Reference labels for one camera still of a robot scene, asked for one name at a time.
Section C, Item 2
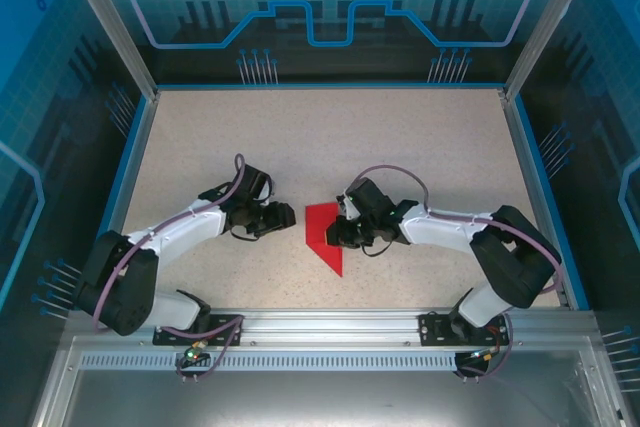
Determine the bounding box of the red paper sheet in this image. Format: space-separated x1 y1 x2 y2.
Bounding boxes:
303 201 347 279

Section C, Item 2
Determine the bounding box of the blue table edge strip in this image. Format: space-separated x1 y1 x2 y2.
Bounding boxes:
514 95 592 312
73 95 153 312

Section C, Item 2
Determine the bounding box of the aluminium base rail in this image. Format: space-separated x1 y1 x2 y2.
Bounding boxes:
64 307 599 354

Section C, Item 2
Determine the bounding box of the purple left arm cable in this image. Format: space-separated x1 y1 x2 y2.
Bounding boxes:
92 154 247 382

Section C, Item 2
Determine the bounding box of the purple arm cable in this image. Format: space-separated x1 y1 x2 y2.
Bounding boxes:
348 164 564 383
92 154 247 382

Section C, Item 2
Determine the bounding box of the thin aluminium table end rail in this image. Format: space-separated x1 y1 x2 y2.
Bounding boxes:
154 81 507 95

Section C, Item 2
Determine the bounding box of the aluminium table side rail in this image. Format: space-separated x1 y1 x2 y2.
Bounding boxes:
83 91 161 312
499 90 575 311

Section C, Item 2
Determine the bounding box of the slotted metal cable duct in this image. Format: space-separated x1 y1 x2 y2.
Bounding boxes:
78 352 504 370

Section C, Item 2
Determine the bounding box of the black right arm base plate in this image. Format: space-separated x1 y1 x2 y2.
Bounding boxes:
418 310 506 348

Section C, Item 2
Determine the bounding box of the cable connector with green light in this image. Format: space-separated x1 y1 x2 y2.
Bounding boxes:
183 340 207 364

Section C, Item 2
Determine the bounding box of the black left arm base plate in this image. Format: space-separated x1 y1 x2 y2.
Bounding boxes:
152 314 245 348

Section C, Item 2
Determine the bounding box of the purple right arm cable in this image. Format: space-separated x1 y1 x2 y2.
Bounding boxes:
348 164 564 383

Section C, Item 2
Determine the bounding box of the aluminium frame post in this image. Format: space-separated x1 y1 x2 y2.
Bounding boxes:
55 0 161 101
502 0 601 101

